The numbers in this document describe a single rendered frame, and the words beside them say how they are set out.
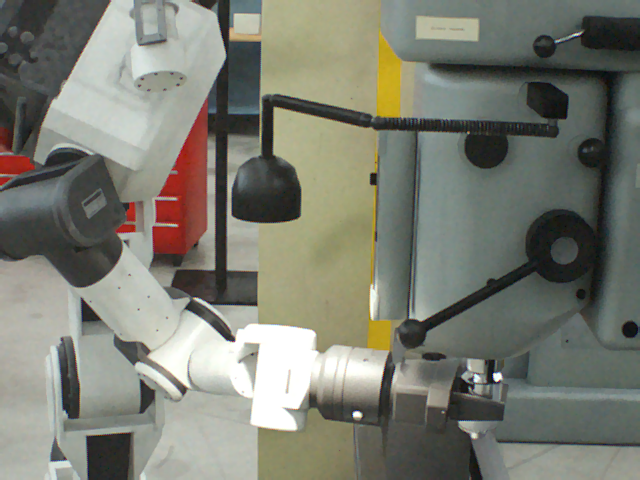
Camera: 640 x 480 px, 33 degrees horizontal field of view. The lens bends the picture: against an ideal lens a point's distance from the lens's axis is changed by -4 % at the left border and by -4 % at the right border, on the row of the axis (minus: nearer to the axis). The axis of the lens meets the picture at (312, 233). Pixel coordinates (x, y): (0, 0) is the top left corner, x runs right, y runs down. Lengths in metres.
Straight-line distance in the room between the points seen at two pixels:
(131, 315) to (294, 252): 1.58
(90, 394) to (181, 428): 2.25
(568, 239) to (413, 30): 0.25
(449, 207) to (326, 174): 1.85
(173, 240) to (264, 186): 4.76
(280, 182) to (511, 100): 0.25
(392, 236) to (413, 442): 0.49
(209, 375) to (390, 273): 0.34
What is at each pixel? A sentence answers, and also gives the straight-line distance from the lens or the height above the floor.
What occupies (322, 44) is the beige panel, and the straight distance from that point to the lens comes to 2.90.
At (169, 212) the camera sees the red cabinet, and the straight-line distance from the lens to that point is 5.85.
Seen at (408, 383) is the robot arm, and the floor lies 1.26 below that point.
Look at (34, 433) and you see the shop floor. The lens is 4.10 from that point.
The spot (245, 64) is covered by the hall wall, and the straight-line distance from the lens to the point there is 10.25.
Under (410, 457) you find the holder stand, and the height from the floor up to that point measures 1.03.
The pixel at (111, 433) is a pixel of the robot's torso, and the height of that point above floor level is 0.91.
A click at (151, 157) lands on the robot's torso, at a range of 1.43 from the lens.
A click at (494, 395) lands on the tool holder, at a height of 1.25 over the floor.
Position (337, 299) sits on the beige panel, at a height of 0.78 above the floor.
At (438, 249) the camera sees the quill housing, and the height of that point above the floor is 1.44.
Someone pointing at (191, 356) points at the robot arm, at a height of 1.20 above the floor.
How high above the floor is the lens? 1.75
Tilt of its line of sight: 15 degrees down
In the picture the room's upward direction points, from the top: 1 degrees clockwise
